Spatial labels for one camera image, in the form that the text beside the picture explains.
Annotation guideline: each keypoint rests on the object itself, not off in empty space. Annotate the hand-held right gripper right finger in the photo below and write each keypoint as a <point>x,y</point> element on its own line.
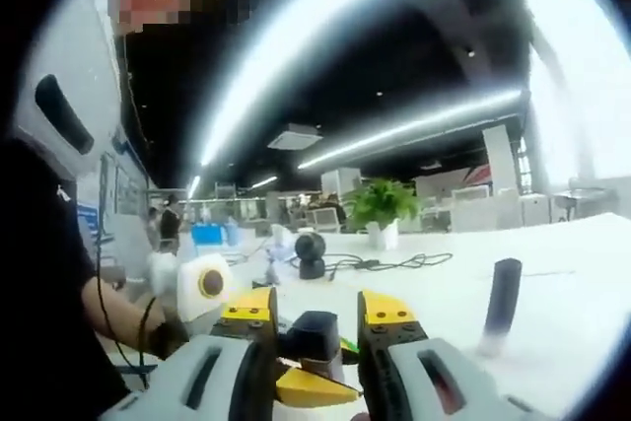
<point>434,381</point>

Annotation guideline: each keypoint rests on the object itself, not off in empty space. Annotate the white table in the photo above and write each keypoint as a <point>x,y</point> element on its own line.
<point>542,342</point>

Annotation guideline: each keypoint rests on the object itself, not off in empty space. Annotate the black cosmetic bottle cap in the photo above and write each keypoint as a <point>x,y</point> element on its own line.
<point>313,334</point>

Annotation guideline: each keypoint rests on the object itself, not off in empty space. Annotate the person's left hand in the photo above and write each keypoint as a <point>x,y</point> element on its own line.
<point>170,339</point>

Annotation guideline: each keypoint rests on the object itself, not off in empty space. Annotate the white worn chest device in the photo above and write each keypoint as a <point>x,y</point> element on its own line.
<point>59,46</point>

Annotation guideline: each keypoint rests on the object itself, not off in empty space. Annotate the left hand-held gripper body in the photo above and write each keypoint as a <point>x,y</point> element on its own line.
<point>189,293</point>

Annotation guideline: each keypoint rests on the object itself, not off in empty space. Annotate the blue box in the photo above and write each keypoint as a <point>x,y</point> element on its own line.
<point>209,234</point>

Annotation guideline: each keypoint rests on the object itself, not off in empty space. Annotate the small grey stand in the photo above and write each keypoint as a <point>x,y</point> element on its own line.
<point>272,274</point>

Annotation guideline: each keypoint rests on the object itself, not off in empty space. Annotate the person's right hand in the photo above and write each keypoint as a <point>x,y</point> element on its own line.
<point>362,417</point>

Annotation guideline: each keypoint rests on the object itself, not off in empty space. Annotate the ceiling air vent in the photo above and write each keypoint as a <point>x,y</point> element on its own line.
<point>295,136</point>

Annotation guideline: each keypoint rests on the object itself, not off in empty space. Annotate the long ceiling light strip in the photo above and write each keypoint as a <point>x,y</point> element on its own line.
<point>409,127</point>
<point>296,36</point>

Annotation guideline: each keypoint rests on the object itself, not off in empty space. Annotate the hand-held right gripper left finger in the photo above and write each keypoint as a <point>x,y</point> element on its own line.
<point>197,376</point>

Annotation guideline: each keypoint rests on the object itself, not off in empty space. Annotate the tall dark cosmetic bottle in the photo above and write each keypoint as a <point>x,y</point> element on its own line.
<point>500,302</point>

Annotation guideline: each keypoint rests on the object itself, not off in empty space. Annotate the black round webcam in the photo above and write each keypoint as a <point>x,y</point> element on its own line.
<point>310,253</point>

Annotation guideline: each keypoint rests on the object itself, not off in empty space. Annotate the white plastic bag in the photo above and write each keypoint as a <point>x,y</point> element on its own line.
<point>283,243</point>

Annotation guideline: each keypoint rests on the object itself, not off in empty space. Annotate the green plant in white pot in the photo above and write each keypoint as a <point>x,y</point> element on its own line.
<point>382,204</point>

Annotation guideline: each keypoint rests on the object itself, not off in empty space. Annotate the red white banner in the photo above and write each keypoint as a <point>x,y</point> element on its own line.
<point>468,177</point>

